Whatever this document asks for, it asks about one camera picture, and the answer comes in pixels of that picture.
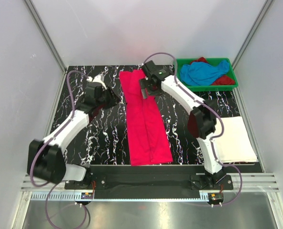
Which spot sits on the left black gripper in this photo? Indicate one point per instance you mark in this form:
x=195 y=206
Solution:
x=114 y=99

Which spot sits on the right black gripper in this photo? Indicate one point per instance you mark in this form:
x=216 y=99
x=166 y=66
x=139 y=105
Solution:
x=144 y=83

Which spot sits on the pink t shirt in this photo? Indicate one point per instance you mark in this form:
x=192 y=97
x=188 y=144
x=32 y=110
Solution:
x=147 y=139

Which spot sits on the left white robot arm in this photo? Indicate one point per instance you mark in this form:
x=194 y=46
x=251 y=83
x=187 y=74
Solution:
x=45 y=157

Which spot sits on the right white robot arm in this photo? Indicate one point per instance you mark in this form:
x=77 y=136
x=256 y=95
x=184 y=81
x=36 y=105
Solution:
x=202 y=118

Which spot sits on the green plastic bin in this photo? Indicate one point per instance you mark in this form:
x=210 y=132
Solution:
x=214 y=62

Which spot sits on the black marble pattern mat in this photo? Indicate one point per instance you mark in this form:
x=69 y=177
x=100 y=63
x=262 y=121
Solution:
x=104 y=141

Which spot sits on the blue t shirt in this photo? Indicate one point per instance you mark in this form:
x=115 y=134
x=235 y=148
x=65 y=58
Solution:
x=187 y=75

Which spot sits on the dark red t shirt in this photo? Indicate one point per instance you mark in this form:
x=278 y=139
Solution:
x=225 y=80

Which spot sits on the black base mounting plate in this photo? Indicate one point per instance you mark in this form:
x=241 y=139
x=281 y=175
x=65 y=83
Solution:
x=151 y=182

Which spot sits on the folded white t shirt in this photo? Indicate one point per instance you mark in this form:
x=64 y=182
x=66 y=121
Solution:
x=234 y=145

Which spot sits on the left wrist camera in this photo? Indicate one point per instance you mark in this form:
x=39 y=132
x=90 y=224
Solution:
x=97 y=79

